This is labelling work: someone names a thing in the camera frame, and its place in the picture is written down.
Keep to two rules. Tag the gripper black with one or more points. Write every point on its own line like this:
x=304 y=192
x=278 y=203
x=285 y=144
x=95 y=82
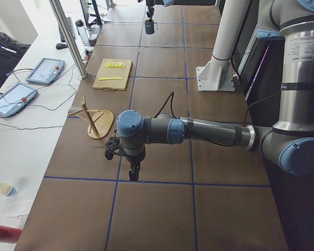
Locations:
x=149 y=10
x=134 y=159

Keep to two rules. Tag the teal mug yellow inside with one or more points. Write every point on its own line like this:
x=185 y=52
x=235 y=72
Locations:
x=150 y=26

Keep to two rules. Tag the wooden cup rack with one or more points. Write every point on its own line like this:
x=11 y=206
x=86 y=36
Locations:
x=99 y=121

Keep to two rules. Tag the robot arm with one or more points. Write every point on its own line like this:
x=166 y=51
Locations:
x=289 y=143
x=164 y=3

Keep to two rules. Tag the paper cup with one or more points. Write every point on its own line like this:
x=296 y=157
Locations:
x=7 y=189

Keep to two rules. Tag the black monitor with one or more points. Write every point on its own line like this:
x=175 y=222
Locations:
x=90 y=13

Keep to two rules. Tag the clear water bottle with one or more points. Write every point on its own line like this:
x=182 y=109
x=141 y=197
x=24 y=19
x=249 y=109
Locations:
x=82 y=32

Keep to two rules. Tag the bamboo cutting board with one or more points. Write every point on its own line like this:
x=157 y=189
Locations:
x=113 y=72

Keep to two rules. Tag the yellow plastic knife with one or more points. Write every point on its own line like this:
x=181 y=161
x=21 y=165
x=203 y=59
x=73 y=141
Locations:
x=109 y=78

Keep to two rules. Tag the black computer mouse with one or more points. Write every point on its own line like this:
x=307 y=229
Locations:
x=60 y=46

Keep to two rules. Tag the teach pendant far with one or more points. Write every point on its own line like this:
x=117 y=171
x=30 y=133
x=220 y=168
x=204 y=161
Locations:
x=46 y=71

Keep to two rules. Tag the teach pendant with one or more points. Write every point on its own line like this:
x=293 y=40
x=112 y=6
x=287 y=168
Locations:
x=16 y=99
x=46 y=71

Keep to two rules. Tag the teach pendant near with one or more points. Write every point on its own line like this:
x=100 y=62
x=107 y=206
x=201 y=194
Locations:
x=16 y=99

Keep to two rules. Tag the red bottle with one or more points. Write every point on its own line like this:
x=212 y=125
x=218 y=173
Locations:
x=9 y=234

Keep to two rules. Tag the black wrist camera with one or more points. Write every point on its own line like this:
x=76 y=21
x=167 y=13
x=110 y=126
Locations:
x=112 y=145

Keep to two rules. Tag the aluminium frame post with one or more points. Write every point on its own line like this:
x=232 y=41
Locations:
x=61 y=18

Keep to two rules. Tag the white camera post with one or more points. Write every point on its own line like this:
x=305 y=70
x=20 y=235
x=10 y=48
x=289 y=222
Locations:
x=217 y=74

